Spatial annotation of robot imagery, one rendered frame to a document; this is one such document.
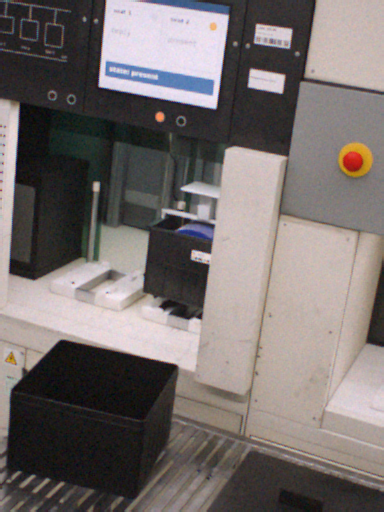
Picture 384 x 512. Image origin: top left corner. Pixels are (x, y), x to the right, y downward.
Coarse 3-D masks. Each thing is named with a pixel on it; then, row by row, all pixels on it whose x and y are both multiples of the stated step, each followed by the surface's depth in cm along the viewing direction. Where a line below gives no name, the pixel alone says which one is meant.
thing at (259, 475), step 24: (264, 456) 174; (240, 480) 165; (264, 480) 166; (288, 480) 167; (312, 480) 168; (336, 480) 169; (216, 504) 157; (240, 504) 157; (264, 504) 158; (288, 504) 159; (312, 504) 157; (336, 504) 161; (360, 504) 162
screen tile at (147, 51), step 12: (120, 12) 189; (132, 12) 188; (144, 12) 187; (120, 24) 190; (132, 24) 189; (144, 24) 188; (156, 24) 187; (108, 36) 192; (156, 36) 188; (108, 48) 193; (120, 48) 191; (132, 48) 190; (144, 48) 189; (156, 48) 188; (144, 60) 190; (156, 60) 189
